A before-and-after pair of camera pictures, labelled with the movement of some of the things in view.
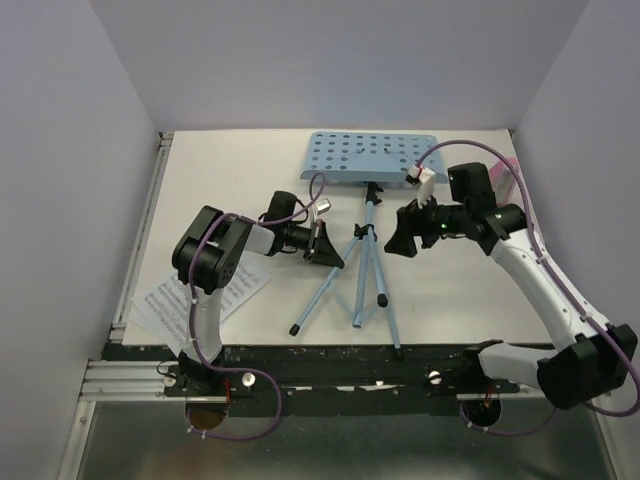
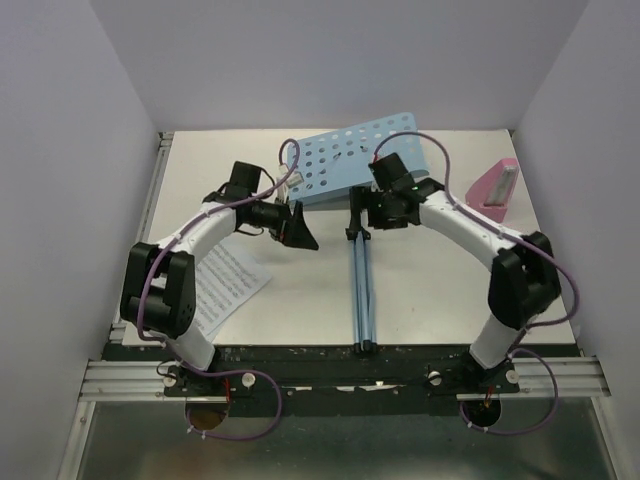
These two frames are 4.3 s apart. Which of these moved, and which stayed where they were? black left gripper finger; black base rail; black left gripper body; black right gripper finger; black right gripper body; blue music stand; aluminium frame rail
Moved: black left gripper body; black right gripper finger; black right gripper body; blue music stand; black left gripper finger
Stayed: aluminium frame rail; black base rail
